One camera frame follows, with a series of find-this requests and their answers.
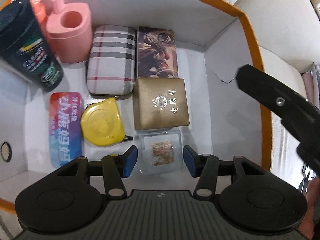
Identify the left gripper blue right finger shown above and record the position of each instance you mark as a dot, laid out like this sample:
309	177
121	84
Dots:
192	161

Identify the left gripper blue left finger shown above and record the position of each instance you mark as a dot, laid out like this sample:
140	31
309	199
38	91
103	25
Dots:
129	159

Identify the clear acrylic cube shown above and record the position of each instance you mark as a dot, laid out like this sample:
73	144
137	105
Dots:
159	152

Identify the yellow tape measure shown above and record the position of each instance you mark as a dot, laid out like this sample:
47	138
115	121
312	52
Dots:
102	125

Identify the brown jewelry box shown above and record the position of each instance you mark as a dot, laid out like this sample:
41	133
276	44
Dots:
159	103

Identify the plaid glasses case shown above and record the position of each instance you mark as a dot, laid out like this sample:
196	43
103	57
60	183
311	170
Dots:
112	60

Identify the dark illustrated card box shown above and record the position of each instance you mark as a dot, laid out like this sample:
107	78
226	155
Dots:
156	53

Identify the pink cup holder container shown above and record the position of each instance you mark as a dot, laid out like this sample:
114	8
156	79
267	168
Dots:
69	27

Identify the dark shampoo bottle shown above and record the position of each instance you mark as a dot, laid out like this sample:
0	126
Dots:
25	49

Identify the small pink bottle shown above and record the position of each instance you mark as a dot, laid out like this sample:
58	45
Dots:
40	12

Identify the white labelled bottle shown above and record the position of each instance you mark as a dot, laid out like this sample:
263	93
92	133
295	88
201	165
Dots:
6	152

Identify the person's hand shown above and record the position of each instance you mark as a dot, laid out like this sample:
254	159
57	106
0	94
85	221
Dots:
307	226

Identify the beige sofa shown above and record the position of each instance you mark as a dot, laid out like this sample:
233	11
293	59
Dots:
213	39

